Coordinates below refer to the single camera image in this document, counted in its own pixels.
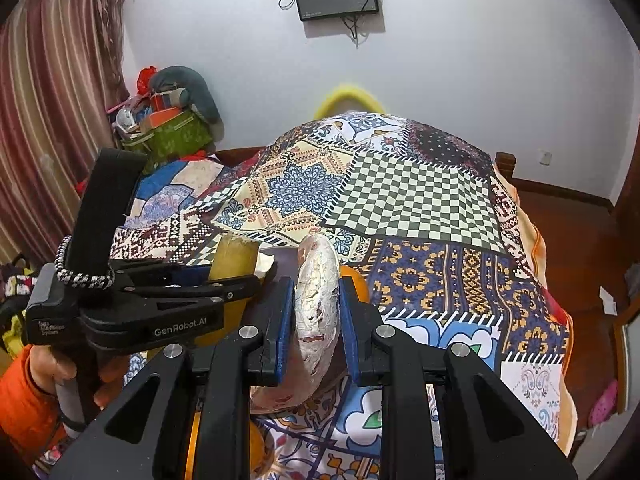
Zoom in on patchwork printed blanket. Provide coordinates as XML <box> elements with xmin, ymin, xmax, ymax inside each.
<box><xmin>107</xmin><ymin>110</ymin><xmax>576</xmax><ymax>480</ymax></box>

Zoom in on white paper sheet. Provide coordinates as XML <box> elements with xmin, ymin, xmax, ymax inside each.
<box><xmin>597</xmin><ymin>287</ymin><xmax>618</xmax><ymax>317</ymax></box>

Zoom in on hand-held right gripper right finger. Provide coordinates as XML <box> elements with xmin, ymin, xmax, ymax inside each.
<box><xmin>339</xmin><ymin>275</ymin><xmax>581</xmax><ymax>480</ymax></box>

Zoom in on dark wooden bed frame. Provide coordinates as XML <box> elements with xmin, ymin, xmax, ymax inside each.
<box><xmin>212</xmin><ymin>146</ymin><xmax>518</xmax><ymax>188</ymax></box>

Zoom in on green patterned storage bag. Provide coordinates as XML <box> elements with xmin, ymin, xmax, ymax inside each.
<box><xmin>120</xmin><ymin>110</ymin><xmax>213</xmax><ymax>163</ymax></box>

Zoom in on yellow foam tube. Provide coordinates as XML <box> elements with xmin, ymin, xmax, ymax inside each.
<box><xmin>314</xmin><ymin>81</ymin><xmax>386</xmax><ymax>118</ymax></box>

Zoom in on peeled pomelo segment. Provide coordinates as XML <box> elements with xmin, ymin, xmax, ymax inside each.
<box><xmin>250</xmin><ymin>234</ymin><xmax>346</xmax><ymax>411</ymax></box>

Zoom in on large orange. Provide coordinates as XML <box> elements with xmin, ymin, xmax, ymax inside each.
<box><xmin>186</xmin><ymin>407</ymin><xmax>277</xmax><ymax>480</ymax></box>
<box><xmin>340</xmin><ymin>266</ymin><xmax>372</xmax><ymax>306</ymax></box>

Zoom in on pink slipper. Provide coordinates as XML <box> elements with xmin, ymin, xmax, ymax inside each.
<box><xmin>589</xmin><ymin>380</ymin><xmax>618</xmax><ymax>428</ymax></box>

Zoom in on orange box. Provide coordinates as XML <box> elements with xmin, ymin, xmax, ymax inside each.
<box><xmin>137</xmin><ymin>107</ymin><xmax>183</xmax><ymax>131</ymax></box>

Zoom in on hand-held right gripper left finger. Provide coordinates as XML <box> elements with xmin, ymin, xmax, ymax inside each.
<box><xmin>50</xmin><ymin>275</ymin><xmax>296</xmax><ymax>480</ymax></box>

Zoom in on person's left hand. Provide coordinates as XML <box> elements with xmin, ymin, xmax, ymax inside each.
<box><xmin>31</xmin><ymin>350</ymin><xmax>129</xmax><ymax>409</ymax></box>

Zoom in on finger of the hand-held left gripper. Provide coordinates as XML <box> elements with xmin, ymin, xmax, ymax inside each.
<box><xmin>122</xmin><ymin>274</ymin><xmax>262</xmax><ymax>318</ymax></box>
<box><xmin>112</xmin><ymin>259</ymin><xmax>213</xmax><ymax>291</ymax></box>

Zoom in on striped brown curtain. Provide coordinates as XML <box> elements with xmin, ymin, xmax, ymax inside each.
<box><xmin>0</xmin><ymin>0</ymin><xmax>128</xmax><ymax>261</ymax></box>

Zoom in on person's left forearm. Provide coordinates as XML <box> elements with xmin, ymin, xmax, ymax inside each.
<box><xmin>0</xmin><ymin>345</ymin><xmax>76</xmax><ymax>466</ymax></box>

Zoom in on black white braided lanyard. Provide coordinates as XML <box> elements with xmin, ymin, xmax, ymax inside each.
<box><xmin>54</xmin><ymin>236</ymin><xmax>116</xmax><ymax>291</ymax></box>

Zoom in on grey neck pillow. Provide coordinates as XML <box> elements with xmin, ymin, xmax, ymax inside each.
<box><xmin>148</xmin><ymin>66</ymin><xmax>223</xmax><ymax>126</ymax></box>

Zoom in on red plastic bag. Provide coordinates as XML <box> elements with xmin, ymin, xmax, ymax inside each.
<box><xmin>137</xmin><ymin>66</ymin><xmax>158</xmax><ymax>96</ymax></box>

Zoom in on brown fringed curtain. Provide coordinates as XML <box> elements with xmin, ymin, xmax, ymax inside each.
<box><xmin>87</xmin><ymin>0</ymin><xmax>131</xmax><ymax>106</ymax></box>

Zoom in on yellow-green long fruit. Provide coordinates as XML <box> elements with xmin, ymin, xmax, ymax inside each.
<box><xmin>197</xmin><ymin>232</ymin><xmax>261</xmax><ymax>348</ymax></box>

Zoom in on black monitor cables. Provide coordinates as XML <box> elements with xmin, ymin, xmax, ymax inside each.
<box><xmin>279</xmin><ymin>0</ymin><xmax>366</xmax><ymax>48</ymax></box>

